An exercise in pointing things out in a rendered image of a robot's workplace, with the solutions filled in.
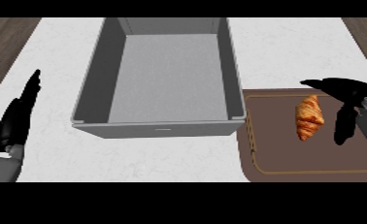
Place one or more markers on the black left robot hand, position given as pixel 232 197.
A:
pixel 20 118

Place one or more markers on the golden croissant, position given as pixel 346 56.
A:
pixel 310 118

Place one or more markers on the brown tray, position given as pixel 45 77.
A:
pixel 286 156

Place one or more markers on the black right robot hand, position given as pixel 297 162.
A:
pixel 347 105

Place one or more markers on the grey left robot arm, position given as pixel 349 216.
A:
pixel 10 166

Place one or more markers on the grey open box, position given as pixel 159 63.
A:
pixel 169 79

